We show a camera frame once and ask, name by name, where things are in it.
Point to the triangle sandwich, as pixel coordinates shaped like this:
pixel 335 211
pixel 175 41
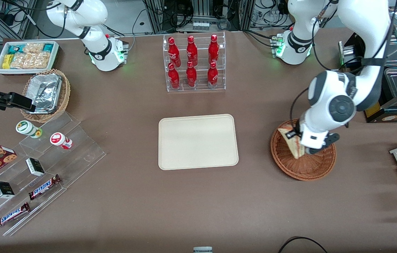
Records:
pixel 295 147

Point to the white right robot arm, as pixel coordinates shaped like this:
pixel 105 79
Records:
pixel 98 52

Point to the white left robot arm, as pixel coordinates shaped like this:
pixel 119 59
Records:
pixel 360 21

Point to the brown round wicker basket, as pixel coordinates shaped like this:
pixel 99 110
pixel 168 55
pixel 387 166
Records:
pixel 304 168

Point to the light wicker basket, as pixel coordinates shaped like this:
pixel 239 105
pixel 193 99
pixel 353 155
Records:
pixel 64 95

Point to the beige plastic tray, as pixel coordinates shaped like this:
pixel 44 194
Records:
pixel 198 142

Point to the green lid yogurt bottle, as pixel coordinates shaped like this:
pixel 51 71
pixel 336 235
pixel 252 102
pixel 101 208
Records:
pixel 26 128

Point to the aluminium foil container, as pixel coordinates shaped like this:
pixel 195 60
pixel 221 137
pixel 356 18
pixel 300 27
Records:
pixel 45 91

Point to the yellow snack packet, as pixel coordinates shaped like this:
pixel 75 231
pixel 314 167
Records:
pixel 7 61

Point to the large clear rice cracker bag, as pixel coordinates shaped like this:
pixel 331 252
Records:
pixel 31 60

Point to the teal snack packet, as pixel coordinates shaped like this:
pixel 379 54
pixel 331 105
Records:
pixel 15 49
pixel 48 47

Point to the small clear rice cracker bag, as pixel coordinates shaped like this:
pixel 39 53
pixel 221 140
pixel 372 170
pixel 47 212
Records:
pixel 33 47

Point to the red lid yogurt bottle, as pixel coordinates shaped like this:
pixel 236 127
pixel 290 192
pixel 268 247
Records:
pixel 58 139

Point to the white rectangular snack bin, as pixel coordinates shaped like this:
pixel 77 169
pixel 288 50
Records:
pixel 54 56

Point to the small black box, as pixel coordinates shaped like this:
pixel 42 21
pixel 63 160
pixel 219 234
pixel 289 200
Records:
pixel 3 189
pixel 35 167

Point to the clear acrylic step display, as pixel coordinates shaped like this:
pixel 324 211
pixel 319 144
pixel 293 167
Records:
pixel 79 154

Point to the Snickers chocolate bar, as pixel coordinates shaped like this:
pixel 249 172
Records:
pixel 44 187
pixel 11 215

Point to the red cola bottle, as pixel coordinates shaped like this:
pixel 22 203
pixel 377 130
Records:
pixel 192 51
pixel 174 77
pixel 174 52
pixel 213 75
pixel 191 75
pixel 213 49

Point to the clear acrylic bottle rack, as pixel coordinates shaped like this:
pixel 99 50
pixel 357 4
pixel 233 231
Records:
pixel 200 88

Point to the black food warmer case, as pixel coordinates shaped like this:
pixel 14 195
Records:
pixel 355 42

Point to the white power strip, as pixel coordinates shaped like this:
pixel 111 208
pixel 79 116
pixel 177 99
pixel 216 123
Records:
pixel 200 25

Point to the small grey device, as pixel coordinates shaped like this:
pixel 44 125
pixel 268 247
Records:
pixel 202 250

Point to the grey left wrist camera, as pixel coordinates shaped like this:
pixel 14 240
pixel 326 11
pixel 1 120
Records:
pixel 326 140

